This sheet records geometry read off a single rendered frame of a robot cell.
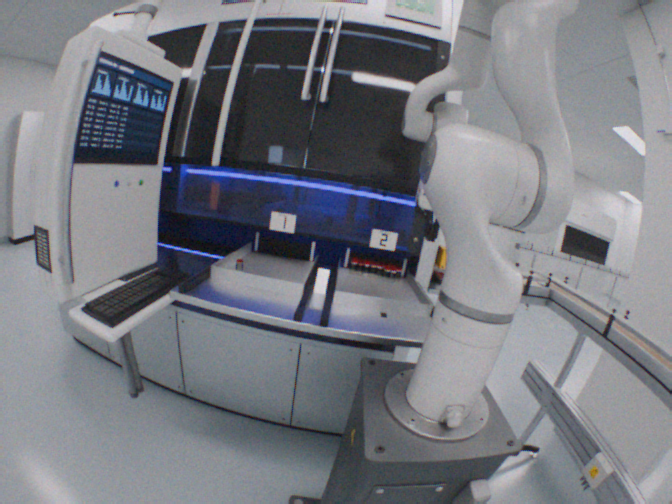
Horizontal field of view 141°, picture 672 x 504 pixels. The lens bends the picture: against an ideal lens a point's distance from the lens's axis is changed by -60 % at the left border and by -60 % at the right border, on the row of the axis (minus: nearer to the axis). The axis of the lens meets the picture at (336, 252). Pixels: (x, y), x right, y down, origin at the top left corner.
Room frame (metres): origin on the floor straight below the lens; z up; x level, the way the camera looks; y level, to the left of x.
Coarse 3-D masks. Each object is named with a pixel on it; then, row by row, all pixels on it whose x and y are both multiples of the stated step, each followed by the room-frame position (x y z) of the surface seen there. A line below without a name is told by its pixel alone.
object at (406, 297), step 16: (336, 288) 0.70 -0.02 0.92; (352, 288) 0.81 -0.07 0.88; (368, 288) 0.83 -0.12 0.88; (384, 288) 0.86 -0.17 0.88; (400, 288) 0.88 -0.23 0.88; (416, 288) 0.85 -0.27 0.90; (352, 304) 0.68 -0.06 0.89; (368, 304) 0.68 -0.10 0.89; (384, 304) 0.68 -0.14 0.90; (400, 304) 0.68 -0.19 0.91; (416, 304) 0.68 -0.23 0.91
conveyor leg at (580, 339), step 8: (576, 328) 0.80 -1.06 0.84; (584, 336) 0.75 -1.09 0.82; (576, 344) 0.77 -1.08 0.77; (576, 352) 0.76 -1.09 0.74; (568, 360) 0.77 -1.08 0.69; (568, 368) 0.76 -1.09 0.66; (560, 376) 0.77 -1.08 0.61; (560, 384) 0.76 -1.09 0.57; (536, 416) 0.77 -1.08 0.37; (528, 424) 0.79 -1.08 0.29; (536, 424) 0.75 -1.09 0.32; (528, 432) 0.76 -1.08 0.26; (520, 440) 0.77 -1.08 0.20
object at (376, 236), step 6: (372, 234) 0.94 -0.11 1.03; (378, 234) 0.94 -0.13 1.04; (390, 234) 0.94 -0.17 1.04; (396, 234) 0.94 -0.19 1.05; (372, 240) 0.94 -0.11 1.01; (378, 240) 0.94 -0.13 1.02; (390, 240) 0.94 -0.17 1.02; (396, 240) 0.94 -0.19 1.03; (372, 246) 0.94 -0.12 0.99; (378, 246) 0.94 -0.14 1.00; (384, 246) 0.94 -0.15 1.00; (390, 246) 0.94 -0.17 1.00
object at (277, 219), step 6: (276, 216) 0.94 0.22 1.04; (282, 216) 0.94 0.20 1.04; (288, 216) 0.94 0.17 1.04; (294, 216) 0.94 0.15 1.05; (270, 222) 0.94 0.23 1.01; (276, 222) 0.94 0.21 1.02; (282, 222) 0.94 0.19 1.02; (288, 222) 0.94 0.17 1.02; (294, 222) 0.94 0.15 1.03; (270, 228) 0.94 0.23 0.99; (276, 228) 0.94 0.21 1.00; (282, 228) 0.94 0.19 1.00; (288, 228) 0.94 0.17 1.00
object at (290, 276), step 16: (240, 256) 0.91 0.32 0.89; (256, 256) 0.96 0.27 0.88; (272, 256) 1.00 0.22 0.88; (224, 272) 0.69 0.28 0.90; (240, 272) 0.69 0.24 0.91; (256, 272) 0.80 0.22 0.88; (272, 272) 0.83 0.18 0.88; (288, 272) 0.85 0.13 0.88; (304, 272) 0.88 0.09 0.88; (272, 288) 0.68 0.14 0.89; (288, 288) 0.68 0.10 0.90; (304, 288) 0.71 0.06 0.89
